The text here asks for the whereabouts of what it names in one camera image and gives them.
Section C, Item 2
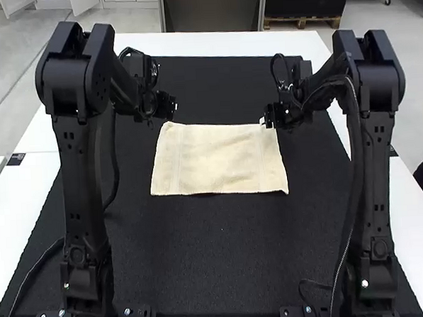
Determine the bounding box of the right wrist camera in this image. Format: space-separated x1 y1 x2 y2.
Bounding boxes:
290 57 313 80

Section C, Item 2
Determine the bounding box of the black mat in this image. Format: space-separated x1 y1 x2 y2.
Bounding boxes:
0 43 423 317

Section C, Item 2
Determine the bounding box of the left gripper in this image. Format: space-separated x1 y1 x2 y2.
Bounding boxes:
132 88 181 124

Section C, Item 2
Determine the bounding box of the wooden pallet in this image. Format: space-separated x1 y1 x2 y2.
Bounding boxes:
263 12 343 33

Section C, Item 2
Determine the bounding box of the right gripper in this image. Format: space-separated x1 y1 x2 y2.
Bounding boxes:
256 97 308 131

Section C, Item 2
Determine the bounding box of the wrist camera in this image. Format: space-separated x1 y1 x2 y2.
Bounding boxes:
125 49 162 90
290 57 313 80

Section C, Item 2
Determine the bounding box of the dark cabinet with metal frame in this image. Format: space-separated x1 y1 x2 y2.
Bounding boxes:
159 0 270 36

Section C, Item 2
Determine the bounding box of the pale towel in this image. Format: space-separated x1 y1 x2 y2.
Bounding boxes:
146 113 291 204

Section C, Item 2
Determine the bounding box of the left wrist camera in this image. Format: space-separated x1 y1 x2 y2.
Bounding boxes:
125 49 162 90

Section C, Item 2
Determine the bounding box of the grey cupboard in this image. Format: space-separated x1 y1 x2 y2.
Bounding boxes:
2 0 163 21

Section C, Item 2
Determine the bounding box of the black cable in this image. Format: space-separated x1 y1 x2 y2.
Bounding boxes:
287 76 371 317
117 45 138 65
0 237 69 317
270 52 292 92

